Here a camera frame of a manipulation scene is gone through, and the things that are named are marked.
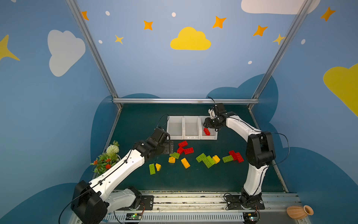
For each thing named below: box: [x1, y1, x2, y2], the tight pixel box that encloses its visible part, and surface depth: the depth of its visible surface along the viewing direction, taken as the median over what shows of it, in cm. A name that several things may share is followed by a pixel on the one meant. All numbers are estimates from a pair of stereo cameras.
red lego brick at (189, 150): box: [183, 147, 195, 155], surface depth 95 cm
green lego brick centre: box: [169, 152, 180, 160], surface depth 93 cm
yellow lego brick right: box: [212, 154, 221, 165], surface depth 90 cm
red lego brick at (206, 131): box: [203, 127, 211, 136], surface depth 103 cm
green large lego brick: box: [201, 155, 216, 169], surface depth 90 cm
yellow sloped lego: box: [155, 163, 162, 172], surface depth 86 cm
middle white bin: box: [183, 115, 201, 140], surface depth 107 cm
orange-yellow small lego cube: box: [168, 156, 176, 164], surface depth 90 cm
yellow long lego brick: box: [180, 157, 191, 169], surface depth 90 cm
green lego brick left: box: [148, 163, 156, 175], surface depth 88 cm
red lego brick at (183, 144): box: [177, 140, 189, 148], surface depth 98 cm
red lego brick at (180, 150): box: [177, 146, 185, 155], surface depth 94 cm
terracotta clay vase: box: [286, 204, 314, 220], surface depth 65 cm
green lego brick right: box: [222, 154, 234, 163], surface depth 92 cm
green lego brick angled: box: [195, 152, 207, 163], surface depth 92 cm
